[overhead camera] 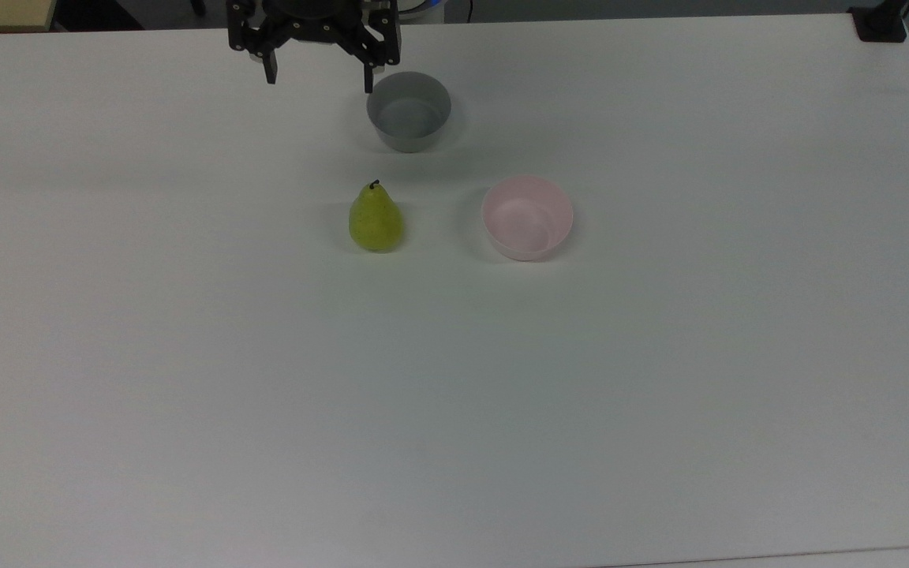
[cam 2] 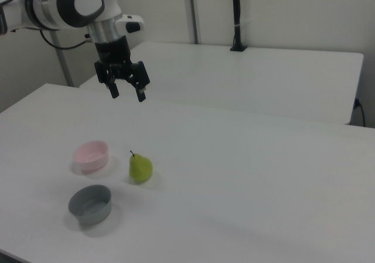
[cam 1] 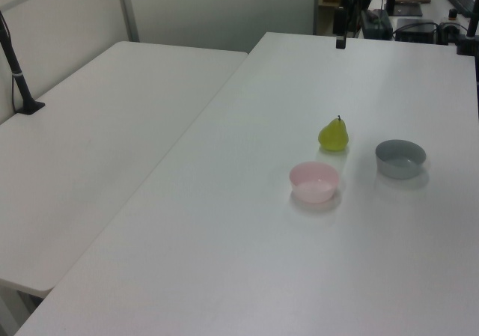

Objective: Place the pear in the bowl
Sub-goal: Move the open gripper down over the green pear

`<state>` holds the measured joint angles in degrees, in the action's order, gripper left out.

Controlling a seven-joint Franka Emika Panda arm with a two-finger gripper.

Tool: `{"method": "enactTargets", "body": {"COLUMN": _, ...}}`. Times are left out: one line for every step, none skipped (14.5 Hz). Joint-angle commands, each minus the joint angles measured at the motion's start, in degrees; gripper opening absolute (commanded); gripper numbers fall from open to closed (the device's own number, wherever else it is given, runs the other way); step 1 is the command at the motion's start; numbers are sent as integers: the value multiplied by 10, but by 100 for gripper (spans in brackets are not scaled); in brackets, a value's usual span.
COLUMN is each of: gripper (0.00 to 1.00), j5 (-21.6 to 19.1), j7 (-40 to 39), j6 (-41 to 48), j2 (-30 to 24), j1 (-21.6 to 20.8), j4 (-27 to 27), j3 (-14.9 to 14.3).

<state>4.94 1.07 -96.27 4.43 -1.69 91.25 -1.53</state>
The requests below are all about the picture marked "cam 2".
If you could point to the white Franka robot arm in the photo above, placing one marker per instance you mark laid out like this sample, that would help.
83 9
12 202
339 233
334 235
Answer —
55 5

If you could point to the pink plastic bowl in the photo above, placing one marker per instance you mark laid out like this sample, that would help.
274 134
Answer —
91 159

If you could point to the black camera pole with base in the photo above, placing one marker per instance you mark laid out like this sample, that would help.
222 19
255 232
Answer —
236 17

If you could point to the grey plastic bowl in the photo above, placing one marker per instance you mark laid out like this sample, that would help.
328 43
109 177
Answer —
91 206

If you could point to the green pear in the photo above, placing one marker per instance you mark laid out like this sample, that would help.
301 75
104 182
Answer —
140 169

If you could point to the grey partition post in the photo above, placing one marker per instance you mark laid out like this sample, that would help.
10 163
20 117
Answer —
65 66
194 11

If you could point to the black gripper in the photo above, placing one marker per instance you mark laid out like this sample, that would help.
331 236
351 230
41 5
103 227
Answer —
112 53

